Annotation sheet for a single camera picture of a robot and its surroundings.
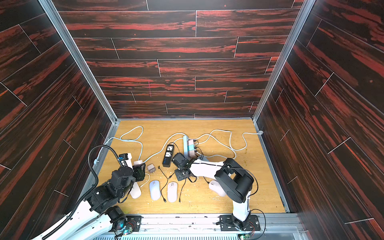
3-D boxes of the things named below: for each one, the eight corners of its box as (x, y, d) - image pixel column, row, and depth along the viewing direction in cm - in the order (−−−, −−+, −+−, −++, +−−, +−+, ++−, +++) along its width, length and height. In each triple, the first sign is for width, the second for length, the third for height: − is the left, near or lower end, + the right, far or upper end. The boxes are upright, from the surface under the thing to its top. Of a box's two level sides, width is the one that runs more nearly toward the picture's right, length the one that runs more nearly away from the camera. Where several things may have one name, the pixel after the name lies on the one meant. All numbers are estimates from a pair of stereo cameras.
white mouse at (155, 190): (151, 201, 82) (150, 200, 81) (150, 182, 89) (149, 181, 87) (161, 198, 83) (160, 197, 81) (159, 180, 90) (158, 178, 88)
